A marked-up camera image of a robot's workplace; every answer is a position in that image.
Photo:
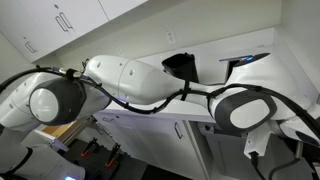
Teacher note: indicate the white upper wall cabinet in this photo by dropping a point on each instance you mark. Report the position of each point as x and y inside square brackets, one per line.
[40, 23]

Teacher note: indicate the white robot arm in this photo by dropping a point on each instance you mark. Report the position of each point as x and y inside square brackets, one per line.
[143, 80]

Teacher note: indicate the open wooden drawer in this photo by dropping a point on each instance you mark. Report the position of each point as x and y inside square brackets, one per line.
[58, 130]

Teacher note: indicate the white wall power outlet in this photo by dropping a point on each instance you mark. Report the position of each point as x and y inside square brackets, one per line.
[170, 36]

